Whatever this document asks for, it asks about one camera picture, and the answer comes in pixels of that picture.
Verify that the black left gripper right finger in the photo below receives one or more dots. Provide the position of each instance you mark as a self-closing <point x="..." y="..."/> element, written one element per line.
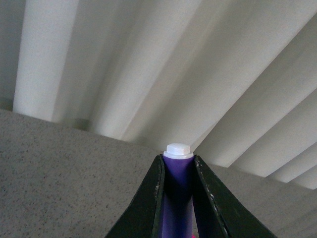
<point x="219" y="214"/>

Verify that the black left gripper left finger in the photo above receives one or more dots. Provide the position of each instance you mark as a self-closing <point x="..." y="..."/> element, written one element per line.
<point x="142" y="218"/>

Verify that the purple highlighter pen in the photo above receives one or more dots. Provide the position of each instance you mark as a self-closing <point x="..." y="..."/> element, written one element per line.
<point x="178" y="205"/>

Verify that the white pleated curtain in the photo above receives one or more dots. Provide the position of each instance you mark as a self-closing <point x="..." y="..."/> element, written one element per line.
<point x="234" y="79"/>

